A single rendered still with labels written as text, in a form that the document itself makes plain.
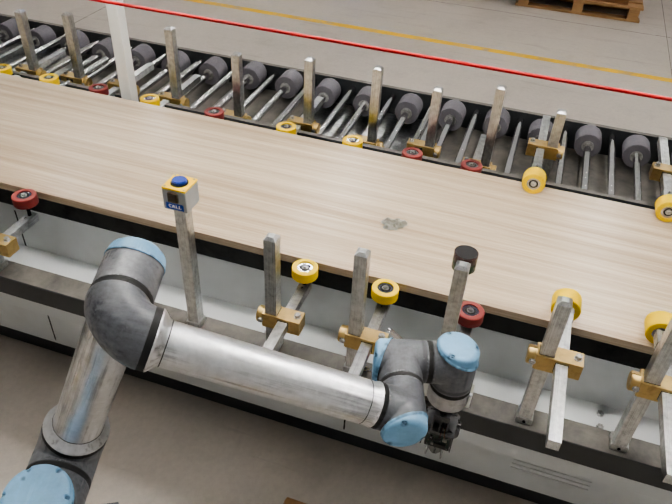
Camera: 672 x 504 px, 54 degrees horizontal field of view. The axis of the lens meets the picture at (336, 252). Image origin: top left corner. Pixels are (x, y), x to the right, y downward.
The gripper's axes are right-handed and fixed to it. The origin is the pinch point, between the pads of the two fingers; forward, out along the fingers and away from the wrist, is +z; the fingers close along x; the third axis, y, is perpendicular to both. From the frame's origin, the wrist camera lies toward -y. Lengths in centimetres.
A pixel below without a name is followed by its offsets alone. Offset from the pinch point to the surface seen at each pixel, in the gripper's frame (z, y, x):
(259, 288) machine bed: 10, -47, -68
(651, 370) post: -19, -25, 44
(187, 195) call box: -38, -23, -77
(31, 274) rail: 13, -27, -142
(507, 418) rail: 11.8, -25.7, 16.6
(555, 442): -13.3, -0.7, 25.1
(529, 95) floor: 72, -399, -3
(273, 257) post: -24, -24, -53
